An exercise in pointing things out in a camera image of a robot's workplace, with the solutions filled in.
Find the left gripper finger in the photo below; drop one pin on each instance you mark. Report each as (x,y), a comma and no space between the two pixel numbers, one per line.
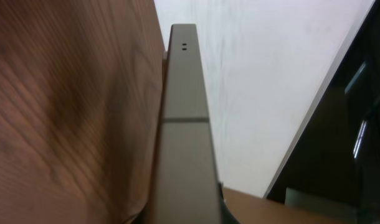
(227,216)

